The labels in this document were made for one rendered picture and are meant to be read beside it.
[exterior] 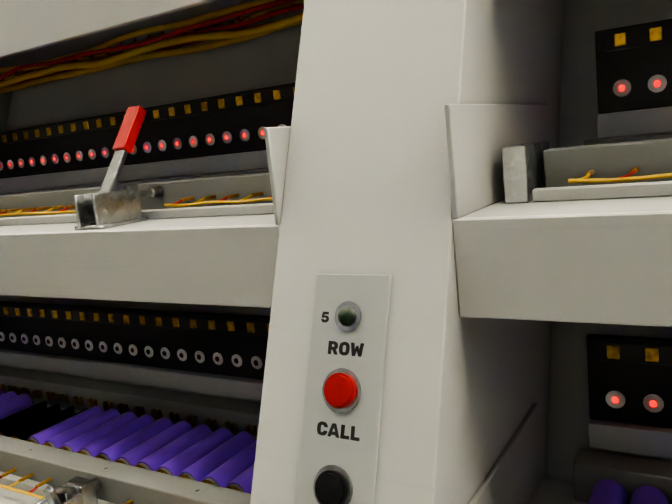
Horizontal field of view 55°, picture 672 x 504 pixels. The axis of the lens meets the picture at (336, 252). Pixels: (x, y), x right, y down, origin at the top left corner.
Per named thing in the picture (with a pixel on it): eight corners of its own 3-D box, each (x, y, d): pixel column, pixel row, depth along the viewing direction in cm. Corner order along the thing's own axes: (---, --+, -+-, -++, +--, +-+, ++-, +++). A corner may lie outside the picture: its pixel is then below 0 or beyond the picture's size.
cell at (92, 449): (158, 436, 53) (93, 474, 48) (142, 433, 54) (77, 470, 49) (155, 415, 53) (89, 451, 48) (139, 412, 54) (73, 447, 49)
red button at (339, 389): (351, 410, 29) (354, 374, 29) (320, 406, 30) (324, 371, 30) (361, 410, 30) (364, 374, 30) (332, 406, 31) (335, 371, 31)
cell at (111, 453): (177, 440, 52) (112, 479, 47) (160, 436, 53) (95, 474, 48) (173, 418, 52) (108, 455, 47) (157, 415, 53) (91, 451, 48)
